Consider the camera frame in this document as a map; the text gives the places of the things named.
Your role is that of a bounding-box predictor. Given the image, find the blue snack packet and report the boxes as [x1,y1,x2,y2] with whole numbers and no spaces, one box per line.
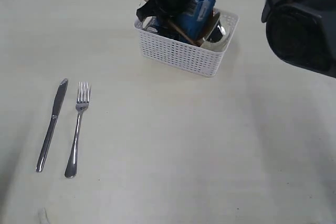
[175,0,216,40]

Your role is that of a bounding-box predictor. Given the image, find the silver spoon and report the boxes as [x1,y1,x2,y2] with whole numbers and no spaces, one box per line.
[64,82,91,178]

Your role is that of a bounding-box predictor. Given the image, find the silver table knife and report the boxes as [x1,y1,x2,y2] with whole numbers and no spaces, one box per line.
[36,78,68,173]

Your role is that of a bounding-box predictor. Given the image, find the silver foil packet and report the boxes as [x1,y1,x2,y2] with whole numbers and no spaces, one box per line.
[143,24,160,34]

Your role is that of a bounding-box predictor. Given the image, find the grey ceramic bowl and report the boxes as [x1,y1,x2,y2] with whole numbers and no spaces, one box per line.
[199,12,223,45]

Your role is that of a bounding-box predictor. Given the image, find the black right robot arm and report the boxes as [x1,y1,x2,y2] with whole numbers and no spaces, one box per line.
[136,0,335,77]

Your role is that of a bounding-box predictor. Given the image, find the white perforated plastic basket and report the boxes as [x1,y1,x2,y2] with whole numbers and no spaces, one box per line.
[134,8,239,77]

